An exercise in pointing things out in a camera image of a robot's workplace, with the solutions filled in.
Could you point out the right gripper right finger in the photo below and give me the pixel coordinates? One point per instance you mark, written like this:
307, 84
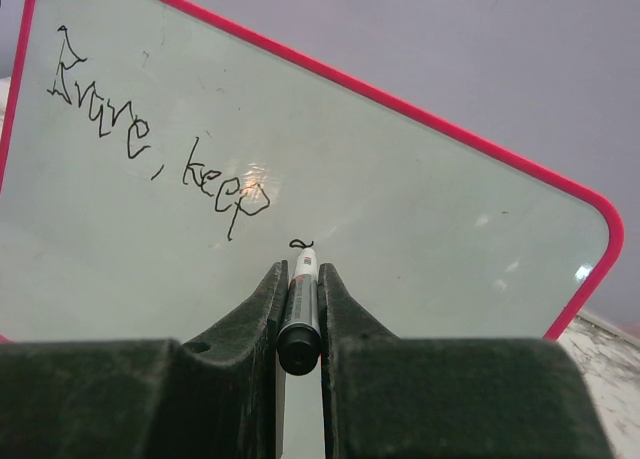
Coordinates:
388, 397

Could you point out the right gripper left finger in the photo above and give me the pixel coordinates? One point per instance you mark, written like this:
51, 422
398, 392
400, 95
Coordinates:
218, 395

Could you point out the white whiteboard marker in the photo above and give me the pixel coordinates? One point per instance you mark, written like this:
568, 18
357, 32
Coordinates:
299, 338

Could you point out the pink framed whiteboard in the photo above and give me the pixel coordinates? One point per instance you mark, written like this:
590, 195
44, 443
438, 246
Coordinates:
157, 159

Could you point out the aluminium table frame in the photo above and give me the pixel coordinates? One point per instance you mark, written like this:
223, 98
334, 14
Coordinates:
623, 333

